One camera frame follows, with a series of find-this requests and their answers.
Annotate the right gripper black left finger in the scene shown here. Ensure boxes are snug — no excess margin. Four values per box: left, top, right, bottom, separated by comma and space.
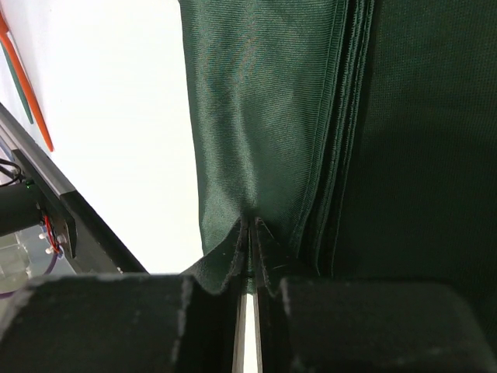
1, 218, 249, 372

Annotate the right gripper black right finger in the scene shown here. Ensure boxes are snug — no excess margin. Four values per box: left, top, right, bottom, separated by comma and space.
250, 219, 496, 372

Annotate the dark green cloth napkin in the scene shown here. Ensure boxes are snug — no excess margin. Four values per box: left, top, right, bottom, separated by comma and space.
178, 0, 497, 296

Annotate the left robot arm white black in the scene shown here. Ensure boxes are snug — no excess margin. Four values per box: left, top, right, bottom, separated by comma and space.
0, 183, 42, 236

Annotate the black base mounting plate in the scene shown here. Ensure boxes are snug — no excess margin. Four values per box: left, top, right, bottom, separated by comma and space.
12, 150, 147, 274

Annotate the orange plastic fork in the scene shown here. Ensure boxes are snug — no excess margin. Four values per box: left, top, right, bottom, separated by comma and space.
1, 13, 54, 152

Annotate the teal plastic utensil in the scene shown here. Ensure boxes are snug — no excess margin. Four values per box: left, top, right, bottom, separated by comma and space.
1, 43, 34, 125

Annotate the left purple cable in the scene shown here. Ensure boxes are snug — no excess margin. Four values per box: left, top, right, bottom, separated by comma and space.
0, 254, 59, 300

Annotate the front aluminium extrusion rail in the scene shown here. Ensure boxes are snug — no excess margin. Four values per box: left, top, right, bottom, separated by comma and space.
1, 105, 76, 196

